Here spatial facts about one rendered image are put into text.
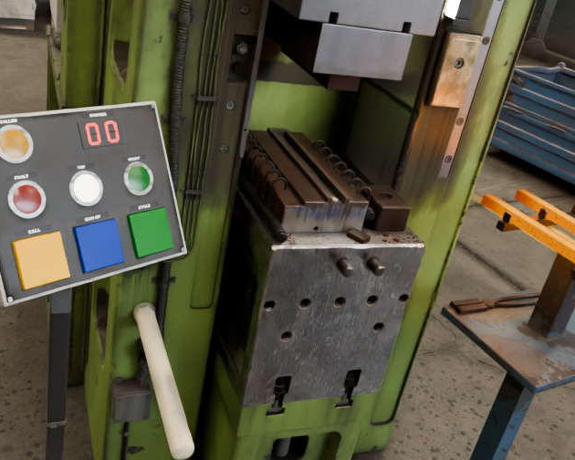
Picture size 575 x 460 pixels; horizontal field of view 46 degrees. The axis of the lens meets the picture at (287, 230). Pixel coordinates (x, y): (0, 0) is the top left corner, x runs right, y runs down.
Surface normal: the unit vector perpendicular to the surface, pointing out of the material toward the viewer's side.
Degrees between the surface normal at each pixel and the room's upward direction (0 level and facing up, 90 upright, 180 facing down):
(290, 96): 90
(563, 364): 0
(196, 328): 90
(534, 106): 89
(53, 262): 60
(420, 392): 0
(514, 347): 0
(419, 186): 90
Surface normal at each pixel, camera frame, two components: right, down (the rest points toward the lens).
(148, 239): 0.69, -0.05
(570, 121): -0.78, 0.14
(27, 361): 0.18, -0.87
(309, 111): 0.33, 0.49
